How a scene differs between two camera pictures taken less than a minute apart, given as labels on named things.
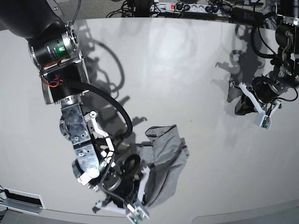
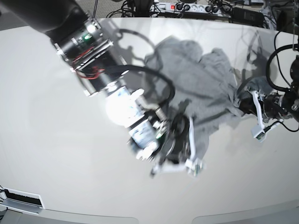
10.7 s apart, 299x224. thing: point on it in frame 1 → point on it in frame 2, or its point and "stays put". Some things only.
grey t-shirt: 165,154 → 204,82
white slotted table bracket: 28,202 stays put
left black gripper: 120,182 → 178,150
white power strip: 197,8 stays put
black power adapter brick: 243,16 stays put
